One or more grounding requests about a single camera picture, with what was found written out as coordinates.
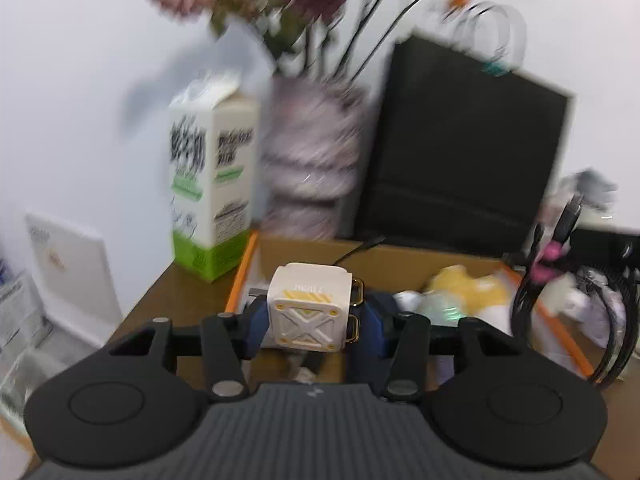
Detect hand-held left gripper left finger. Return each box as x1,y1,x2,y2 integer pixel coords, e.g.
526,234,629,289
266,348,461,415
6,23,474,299
107,305,273,402

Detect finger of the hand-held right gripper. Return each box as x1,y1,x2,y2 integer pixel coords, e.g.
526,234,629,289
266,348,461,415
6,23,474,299
570,229,640,264

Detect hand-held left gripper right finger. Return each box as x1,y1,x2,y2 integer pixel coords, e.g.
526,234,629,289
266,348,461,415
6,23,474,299
351,294,523,403

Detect white cube charger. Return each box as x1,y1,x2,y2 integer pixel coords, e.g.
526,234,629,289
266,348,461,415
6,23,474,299
266,262,366,356

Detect red cardboard box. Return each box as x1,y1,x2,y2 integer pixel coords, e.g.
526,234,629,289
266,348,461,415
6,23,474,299
224,230,596,381

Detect black cable bundle pink tie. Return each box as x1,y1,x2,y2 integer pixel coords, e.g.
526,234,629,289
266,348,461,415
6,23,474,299
510,192,640,391

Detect wooden desk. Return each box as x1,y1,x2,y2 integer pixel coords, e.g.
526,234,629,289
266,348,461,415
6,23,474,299
105,257,631,463

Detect white green milk carton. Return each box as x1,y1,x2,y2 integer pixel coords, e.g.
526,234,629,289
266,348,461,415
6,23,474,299
167,72,261,283

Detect black paper bag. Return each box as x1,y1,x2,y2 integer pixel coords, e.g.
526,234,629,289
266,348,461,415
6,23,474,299
352,2,576,261

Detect blue cardboard box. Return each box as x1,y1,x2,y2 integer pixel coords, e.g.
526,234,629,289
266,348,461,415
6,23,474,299
0,247,18,288

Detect white wall panel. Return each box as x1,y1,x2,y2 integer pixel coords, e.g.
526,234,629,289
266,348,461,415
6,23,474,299
25,212,123,348

